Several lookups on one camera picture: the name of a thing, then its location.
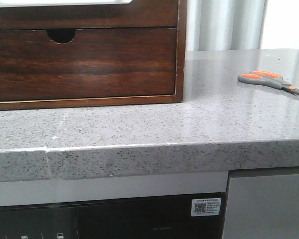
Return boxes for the dark wooden drawer cabinet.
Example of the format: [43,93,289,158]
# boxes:
[0,0,187,111]

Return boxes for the white QR code sticker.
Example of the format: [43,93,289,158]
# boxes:
[191,198,221,217]

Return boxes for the grey pleated curtain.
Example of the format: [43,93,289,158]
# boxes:
[186,0,299,51]

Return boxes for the grey cabinet door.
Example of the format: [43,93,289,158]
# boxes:
[223,168,299,239]

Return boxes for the black built-in appliance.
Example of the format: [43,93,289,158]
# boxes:
[0,192,226,239]

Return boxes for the cream plastic storage box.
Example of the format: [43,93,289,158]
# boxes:
[0,0,132,7]

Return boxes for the grey orange handled scissors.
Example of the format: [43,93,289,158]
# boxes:
[237,70,299,96]

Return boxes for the dark wooden drawer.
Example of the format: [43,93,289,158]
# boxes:
[0,27,176,102]

